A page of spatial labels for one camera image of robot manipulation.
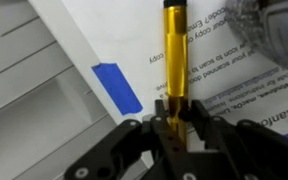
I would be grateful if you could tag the blue tape piece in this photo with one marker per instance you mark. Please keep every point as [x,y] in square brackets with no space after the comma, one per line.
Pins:
[118,88]

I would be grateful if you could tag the black speckled mug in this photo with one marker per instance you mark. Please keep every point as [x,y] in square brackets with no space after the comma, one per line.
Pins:
[264,24]

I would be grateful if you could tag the white instruction paper sheet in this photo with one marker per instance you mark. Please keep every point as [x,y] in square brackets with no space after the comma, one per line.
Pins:
[232,79]

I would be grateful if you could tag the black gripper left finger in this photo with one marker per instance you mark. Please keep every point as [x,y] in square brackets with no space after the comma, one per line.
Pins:
[112,156]

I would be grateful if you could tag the white printer finisher unit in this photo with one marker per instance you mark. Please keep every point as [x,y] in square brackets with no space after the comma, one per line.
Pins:
[49,116]

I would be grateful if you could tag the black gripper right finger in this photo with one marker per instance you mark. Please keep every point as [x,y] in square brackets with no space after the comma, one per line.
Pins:
[244,151]

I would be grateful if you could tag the yellow pen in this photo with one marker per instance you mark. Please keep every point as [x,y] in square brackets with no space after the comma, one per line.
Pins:
[176,52]

